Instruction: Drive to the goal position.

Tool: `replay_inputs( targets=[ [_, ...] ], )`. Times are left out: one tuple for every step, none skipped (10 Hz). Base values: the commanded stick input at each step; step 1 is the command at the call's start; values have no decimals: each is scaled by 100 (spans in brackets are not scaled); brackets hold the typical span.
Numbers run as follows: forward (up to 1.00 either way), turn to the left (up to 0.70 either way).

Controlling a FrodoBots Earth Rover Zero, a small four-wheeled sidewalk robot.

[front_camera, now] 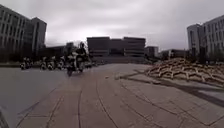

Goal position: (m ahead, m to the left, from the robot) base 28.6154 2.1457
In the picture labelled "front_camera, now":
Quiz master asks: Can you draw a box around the row of parked scooters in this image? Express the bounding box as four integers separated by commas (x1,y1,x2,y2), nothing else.
19,55,67,71

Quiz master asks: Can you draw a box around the tan stepped slat structure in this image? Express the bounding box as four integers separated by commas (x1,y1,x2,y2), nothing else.
145,57,224,85

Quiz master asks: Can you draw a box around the scooter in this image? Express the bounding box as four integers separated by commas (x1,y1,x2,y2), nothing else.
65,52,88,77

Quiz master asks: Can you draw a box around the person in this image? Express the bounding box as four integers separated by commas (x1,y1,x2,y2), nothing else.
75,41,88,64

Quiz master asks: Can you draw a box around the low distant building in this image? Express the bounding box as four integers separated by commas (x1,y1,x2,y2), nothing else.
144,45,190,60

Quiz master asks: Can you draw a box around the tall grey building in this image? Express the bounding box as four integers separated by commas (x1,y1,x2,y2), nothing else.
0,3,48,62

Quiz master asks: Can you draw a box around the wide dark building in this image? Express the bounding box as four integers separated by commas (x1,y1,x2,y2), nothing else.
86,36,147,60

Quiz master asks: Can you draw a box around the pale building with window grid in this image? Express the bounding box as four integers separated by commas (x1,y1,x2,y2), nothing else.
186,14,224,62

